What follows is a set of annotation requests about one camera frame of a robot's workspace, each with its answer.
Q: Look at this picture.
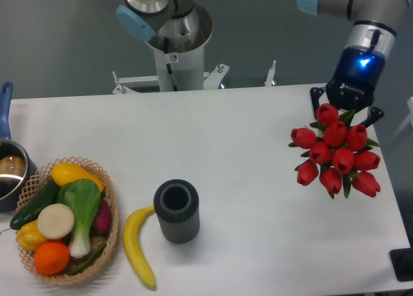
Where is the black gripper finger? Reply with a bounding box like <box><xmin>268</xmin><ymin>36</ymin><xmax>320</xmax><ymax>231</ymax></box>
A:
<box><xmin>309</xmin><ymin>87</ymin><xmax>325</xmax><ymax>119</ymax></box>
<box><xmin>361</xmin><ymin>106</ymin><xmax>385</xmax><ymax>128</ymax></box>

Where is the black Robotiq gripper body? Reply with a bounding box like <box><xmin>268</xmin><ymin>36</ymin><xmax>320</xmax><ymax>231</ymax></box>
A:
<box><xmin>326</xmin><ymin>47</ymin><xmax>385</xmax><ymax>111</ymax></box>

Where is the red tulip bouquet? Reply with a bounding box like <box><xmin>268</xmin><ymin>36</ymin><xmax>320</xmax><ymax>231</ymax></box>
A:
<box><xmin>289</xmin><ymin>103</ymin><xmax>381</xmax><ymax>198</ymax></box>

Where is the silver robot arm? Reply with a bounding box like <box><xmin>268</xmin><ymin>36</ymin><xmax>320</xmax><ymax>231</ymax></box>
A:
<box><xmin>116</xmin><ymin>0</ymin><xmax>412</xmax><ymax>126</ymax></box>

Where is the dark grey ribbed vase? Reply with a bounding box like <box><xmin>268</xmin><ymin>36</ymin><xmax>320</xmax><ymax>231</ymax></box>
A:
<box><xmin>154</xmin><ymin>179</ymin><xmax>200</xmax><ymax>244</ymax></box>

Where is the black device at edge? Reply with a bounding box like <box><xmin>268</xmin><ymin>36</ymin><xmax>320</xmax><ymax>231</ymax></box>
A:
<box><xmin>389</xmin><ymin>248</ymin><xmax>412</xmax><ymax>282</ymax></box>

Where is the yellow banana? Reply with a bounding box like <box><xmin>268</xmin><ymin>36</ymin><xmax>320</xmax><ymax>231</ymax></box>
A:
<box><xmin>122</xmin><ymin>205</ymin><xmax>156</xmax><ymax>290</ymax></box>

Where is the purple radish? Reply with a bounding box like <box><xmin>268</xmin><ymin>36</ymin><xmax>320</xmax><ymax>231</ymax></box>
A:
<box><xmin>92</xmin><ymin>199</ymin><xmax>112</xmax><ymax>234</ymax></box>

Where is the green bok choy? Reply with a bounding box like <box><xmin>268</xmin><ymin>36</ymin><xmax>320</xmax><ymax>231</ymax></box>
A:
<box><xmin>57</xmin><ymin>179</ymin><xmax>101</xmax><ymax>259</ymax></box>

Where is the yellow squash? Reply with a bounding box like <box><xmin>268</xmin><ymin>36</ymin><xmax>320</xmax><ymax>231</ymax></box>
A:
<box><xmin>51</xmin><ymin>163</ymin><xmax>105</xmax><ymax>193</ymax></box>

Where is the woven wicker basket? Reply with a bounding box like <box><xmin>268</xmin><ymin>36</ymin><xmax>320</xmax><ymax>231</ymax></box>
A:
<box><xmin>17</xmin><ymin>157</ymin><xmax>119</xmax><ymax>286</ymax></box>

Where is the dark green cucumber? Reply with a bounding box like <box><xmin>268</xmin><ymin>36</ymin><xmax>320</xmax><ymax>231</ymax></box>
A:
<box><xmin>9</xmin><ymin>179</ymin><xmax>60</xmax><ymax>230</ymax></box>

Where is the cream round disc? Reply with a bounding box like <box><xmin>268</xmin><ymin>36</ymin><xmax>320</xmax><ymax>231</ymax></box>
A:
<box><xmin>37</xmin><ymin>203</ymin><xmax>75</xmax><ymax>239</ymax></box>

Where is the green chili pepper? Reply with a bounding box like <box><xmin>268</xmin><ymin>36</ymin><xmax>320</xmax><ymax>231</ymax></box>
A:
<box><xmin>67</xmin><ymin>242</ymin><xmax>106</xmax><ymax>276</ymax></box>

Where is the orange fruit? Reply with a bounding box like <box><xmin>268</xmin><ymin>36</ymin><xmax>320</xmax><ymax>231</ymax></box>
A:
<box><xmin>34</xmin><ymin>241</ymin><xmax>70</xmax><ymax>275</ymax></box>

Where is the yellow bell pepper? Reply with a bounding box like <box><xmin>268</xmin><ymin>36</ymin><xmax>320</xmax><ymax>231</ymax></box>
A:
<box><xmin>16</xmin><ymin>220</ymin><xmax>48</xmax><ymax>252</ymax></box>

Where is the white metal frame bracket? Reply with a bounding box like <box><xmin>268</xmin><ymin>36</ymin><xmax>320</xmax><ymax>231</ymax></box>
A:
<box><xmin>112</xmin><ymin>63</ymin><xmax>230</xmax><ymax>95</ymax></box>

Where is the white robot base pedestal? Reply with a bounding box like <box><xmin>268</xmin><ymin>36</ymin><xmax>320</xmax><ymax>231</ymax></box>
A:
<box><xmin>147</xmin><ymin>4</ymin><xmax>212</xmax><ymax>92</ymax></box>

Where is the blue handled saucepan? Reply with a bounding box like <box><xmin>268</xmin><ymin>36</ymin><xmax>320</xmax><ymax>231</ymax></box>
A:
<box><xmin>1</xmin><ymin>81</ymin><xmax>37</xmax><ymax>212</ymax></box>

